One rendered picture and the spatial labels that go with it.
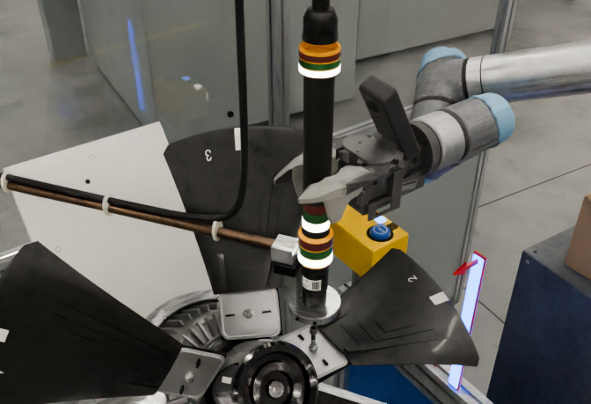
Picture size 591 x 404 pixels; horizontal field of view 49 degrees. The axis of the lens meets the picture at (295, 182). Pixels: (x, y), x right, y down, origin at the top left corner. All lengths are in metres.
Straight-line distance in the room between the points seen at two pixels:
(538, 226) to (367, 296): 2.35
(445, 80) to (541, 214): 2.42
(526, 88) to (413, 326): 0.39
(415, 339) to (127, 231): 0.48
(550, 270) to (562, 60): 0.58
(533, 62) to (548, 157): 2.92
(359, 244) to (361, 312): 0.34
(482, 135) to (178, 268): 0.53
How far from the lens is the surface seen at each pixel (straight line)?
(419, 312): 1.03
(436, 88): 1.02
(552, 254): 1.49
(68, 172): 1.08
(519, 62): 1.00
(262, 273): 0.88
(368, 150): 0.78
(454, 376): 1.33
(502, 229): 3.24
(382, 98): 0.74
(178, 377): 0.88
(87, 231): 1.07
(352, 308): 1.00
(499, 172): 3.67
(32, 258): 0.78
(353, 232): 1.33
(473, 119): 0.88
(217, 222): 0.85
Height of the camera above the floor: 1.88
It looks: 33 degrees down
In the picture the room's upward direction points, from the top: straight up
